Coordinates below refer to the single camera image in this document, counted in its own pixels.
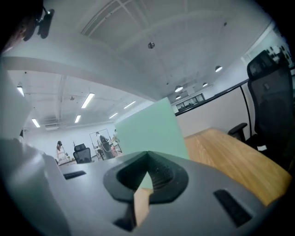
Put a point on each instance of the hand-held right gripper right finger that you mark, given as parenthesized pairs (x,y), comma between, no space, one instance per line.
(196,202)

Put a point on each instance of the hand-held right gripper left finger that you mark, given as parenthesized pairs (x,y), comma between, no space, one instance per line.
(92,196)

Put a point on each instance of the mint green folder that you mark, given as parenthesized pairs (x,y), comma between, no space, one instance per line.
(149,129)

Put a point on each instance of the black mesh office chair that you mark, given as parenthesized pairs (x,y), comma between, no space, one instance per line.
(82,154)

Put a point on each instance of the white desk partition panel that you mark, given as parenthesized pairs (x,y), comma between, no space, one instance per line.
(207,115)

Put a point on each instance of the large grey pendant lamp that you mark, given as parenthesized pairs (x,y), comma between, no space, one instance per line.
(178,88)

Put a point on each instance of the black high-back office chair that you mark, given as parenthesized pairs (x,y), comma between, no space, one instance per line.
(272,103)

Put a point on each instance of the round ceiling sensor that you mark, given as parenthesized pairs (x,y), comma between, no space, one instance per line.
(151,45)

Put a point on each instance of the person's own face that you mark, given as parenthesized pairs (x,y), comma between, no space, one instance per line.
(23,30)

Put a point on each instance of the black head-worn camera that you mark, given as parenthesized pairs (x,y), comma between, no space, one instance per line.
(45,25)

